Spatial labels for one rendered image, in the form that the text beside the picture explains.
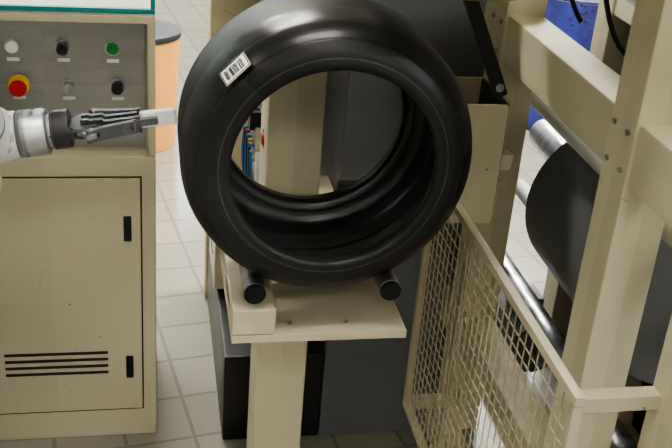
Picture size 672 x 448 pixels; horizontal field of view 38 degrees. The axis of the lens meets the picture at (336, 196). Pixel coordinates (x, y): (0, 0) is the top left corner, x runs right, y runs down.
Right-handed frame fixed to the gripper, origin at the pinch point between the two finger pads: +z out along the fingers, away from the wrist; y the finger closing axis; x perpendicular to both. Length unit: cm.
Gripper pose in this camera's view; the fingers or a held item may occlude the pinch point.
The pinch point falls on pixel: (158, 117)
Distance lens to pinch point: 193.7
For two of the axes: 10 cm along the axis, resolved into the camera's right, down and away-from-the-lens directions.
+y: -1.7, -4.3, 8.9
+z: 9.8, -1.3, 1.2
